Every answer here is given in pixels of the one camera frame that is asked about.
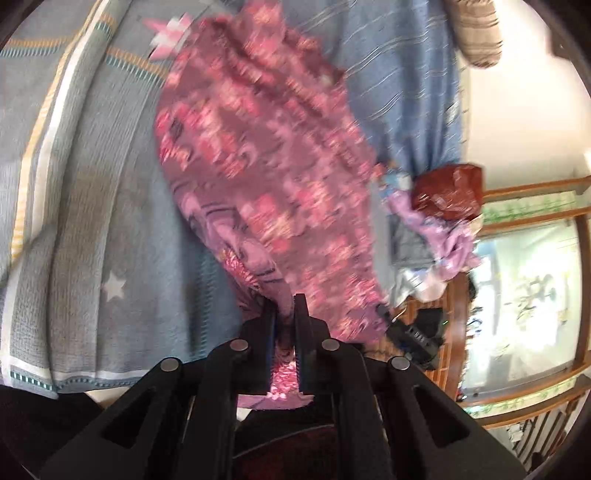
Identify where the red plastic bag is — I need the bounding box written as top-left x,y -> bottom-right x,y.
411,164 -> 485,222

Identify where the clear plastic packet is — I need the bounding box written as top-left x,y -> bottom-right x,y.
392,268 -> 448,305

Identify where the grey denim garment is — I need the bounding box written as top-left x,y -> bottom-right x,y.
392,222 -> 437,271

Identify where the wooden framed glass door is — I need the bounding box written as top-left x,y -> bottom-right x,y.
457,175 -> 591,425

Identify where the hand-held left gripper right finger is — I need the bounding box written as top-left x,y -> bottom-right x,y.
293,293 -> 527,480

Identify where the wooden bed frame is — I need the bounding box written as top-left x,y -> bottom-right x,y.
369,272 -> 472,402

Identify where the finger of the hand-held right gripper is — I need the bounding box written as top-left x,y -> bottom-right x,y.
376,304 -> 399,329

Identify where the pile of light clothes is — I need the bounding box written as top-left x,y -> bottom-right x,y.
376,171 -> 483,282

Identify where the pink floral shirt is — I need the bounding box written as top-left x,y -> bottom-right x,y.
154,0 -> 393,411

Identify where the blue plaid quilt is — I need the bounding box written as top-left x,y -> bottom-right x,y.
277,0 -> 465,185

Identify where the brown striped pillow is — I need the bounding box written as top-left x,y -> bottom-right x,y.
445,0 -> 504,70

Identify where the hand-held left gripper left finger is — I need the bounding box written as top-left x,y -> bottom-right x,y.
39,295 -> 278,480

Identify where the grey-blue striped blanket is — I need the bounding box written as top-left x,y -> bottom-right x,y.
0,0 -> 250,400

